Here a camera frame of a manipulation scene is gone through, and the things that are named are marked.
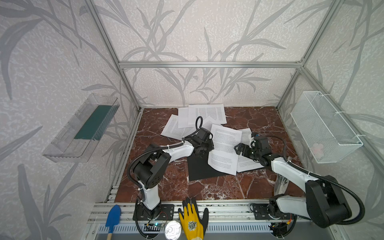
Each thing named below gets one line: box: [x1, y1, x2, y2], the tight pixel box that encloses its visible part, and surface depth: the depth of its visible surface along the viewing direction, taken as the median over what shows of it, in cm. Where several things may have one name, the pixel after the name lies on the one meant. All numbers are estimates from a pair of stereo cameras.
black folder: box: [187, 152, 231, 182], surface depth 88 cm
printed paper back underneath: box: [178, 107, 189, 128], surface depth 118 cm
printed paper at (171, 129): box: [160, 114, 198, 141], surface depth 110 cm
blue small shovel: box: [105, 204, 122, 234], surface depth 74 cm
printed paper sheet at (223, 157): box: [208, 124, 243, 176], surface depth 95 cm
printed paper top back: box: [188, 103, 227, 125], surface depth 122 cm
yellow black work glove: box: [178, 197, 209, 240], surface depth 72 cm
